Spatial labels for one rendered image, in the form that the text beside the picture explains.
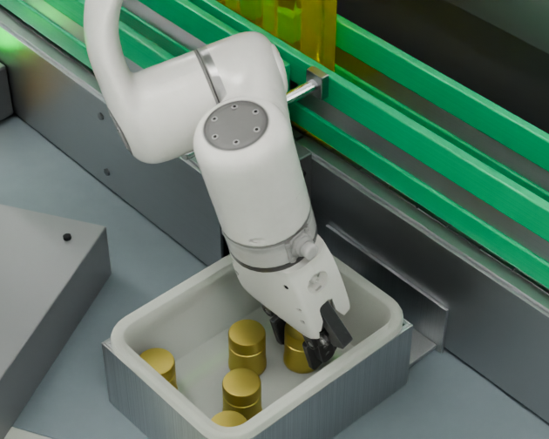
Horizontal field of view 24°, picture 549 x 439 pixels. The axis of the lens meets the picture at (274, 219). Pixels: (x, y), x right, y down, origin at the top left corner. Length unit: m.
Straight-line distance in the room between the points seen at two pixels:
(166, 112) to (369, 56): 0.33
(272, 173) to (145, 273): 0.39
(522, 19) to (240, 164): 0.40
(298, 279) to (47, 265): 0.30
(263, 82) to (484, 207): 0.26
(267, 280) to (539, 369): 0.26
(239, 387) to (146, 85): 0.28
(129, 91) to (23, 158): 0.50
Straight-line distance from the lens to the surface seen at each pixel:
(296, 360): 1.17
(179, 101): 0.98
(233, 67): 0.99
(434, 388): 1.20
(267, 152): 0.93
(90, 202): 1.40
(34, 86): 1.45
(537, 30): 1.22
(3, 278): 1.23
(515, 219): 1.10
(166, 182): 1.29
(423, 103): 1.24
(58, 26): 1.39
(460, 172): 1.12
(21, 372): 1.17
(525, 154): 1.17
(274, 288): 1.05
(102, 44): 0.98
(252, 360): 1.16
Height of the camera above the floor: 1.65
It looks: 41 degrees down
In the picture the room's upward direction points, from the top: straight up
